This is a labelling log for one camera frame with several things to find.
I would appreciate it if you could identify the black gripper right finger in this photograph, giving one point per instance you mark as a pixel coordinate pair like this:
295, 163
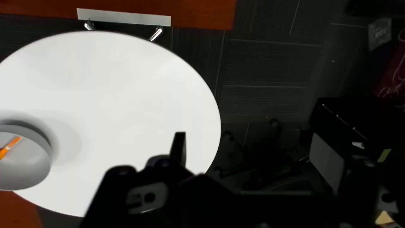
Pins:
179, 148

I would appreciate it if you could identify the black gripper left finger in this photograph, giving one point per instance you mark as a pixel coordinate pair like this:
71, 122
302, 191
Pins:
116, 190

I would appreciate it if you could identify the orange carrot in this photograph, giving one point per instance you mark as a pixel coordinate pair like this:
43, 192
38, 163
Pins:
11, 147

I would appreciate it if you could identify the grey round bowl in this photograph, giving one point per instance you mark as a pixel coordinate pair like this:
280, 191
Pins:
26, 172

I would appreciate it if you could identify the white metal table base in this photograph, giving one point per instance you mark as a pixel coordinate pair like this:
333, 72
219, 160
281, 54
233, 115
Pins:
127, 17

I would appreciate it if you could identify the black equipment case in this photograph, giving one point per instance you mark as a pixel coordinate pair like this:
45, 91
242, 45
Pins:
359, 121

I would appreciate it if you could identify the red bag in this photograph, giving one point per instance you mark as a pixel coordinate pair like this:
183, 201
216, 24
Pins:
393, 76

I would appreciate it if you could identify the white label sign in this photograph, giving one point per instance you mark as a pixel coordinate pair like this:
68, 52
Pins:
380, 33

